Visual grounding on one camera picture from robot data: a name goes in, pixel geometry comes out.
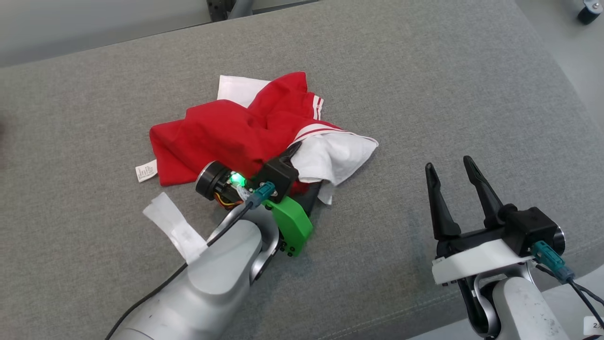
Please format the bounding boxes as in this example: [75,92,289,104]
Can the black right camera cable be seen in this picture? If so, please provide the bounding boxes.
[536,263,604,340]

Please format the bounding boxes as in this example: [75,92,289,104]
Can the red shorts with white stripe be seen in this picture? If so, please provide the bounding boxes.
[135,75,295,187]

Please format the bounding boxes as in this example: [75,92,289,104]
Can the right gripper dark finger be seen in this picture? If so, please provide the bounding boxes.
[463,155,508,230]
[425,162,462,241]

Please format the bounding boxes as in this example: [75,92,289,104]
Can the teal left camera cable connector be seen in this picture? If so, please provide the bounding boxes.
[244,181,277,211]

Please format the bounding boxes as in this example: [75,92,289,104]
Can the teal right camera cable connector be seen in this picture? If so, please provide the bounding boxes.
[530,240,575,284]

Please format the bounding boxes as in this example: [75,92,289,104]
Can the red basketball jersey with lettering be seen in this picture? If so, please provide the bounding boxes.
[248,71,379,205]

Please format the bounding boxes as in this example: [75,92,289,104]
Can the right gripper body, white plate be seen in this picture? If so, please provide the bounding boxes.
[431,227,535,286]

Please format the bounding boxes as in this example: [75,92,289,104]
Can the black left camera cable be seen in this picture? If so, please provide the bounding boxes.
[105,201,255,340]

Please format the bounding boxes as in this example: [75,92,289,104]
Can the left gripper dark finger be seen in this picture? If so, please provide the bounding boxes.
[300,179,324,221]
[281,141,303,166]

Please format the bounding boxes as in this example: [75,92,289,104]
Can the black caster wheel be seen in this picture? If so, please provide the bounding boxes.
[577,0,604,26]

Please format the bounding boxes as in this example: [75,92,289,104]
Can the white printed tag, right cable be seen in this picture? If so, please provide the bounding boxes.
[584,315,604,337]

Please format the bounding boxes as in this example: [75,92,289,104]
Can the teal camera cable connector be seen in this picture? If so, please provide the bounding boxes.
[530,240,575,284]
[244,181,277,211]

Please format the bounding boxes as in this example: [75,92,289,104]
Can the black camera cable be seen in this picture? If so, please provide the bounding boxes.
[536,263,604,340]
[105,201,255,340]

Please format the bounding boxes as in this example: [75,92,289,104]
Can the grey fabric sofa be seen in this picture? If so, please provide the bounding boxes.
[0,0,604,340]

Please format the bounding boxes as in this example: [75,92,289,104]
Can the left gripper body, green plate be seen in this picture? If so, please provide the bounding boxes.
[262,195,315,258]

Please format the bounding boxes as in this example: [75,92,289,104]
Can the grey metal pole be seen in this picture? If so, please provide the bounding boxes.
[228,0,256,20]

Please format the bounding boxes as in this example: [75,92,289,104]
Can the white tape tag, left cable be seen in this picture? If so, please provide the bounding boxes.
[143,191,209,265]

